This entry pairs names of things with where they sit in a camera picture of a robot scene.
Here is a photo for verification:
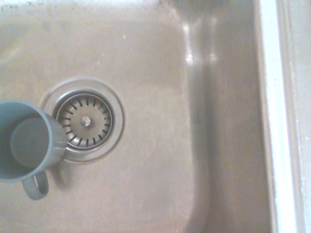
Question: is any grey-green mug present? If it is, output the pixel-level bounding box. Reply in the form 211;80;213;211
0;100;68;201

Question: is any stainless steel double sink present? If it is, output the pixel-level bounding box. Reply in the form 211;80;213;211
0;0;299;233

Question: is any metal drain strainer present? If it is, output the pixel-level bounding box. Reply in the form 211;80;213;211
42;77;125;165

